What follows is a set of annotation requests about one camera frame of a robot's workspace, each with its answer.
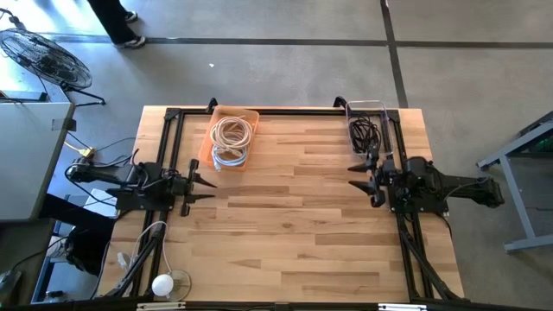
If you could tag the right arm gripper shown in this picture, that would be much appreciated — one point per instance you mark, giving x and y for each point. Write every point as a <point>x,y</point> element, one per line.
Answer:
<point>386,179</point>

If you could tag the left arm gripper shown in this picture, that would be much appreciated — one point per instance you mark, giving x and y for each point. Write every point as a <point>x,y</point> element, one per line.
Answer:
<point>190,190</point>

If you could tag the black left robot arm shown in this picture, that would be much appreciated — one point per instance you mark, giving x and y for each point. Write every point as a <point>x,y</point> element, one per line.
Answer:
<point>108,173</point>

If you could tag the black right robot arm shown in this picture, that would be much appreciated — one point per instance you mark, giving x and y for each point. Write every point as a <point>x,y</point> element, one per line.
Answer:
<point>466,190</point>

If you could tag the beige tray bin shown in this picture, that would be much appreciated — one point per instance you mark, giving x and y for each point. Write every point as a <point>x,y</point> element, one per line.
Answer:
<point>206,149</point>

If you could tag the clear plastic bin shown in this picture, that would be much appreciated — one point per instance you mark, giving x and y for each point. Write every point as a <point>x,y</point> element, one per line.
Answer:
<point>363,108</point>

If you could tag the desk lamp with white bulb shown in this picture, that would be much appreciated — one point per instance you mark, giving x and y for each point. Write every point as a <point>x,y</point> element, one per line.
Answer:
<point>162,285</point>

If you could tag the yellow plug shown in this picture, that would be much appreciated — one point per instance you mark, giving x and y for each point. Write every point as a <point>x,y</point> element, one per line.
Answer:
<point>88,152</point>

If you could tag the grey cabinet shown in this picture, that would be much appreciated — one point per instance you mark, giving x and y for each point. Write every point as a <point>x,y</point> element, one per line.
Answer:
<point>30,164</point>

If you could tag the person's legs and shoes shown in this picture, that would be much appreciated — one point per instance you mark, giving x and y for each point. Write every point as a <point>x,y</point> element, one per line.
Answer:
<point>112,21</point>

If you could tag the black floor fan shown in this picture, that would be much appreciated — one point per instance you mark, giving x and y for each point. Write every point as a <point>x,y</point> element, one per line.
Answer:
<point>43,58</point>

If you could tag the grey table leg frame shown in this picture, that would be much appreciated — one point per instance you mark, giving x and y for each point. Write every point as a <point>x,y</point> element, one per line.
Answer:
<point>516,203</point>

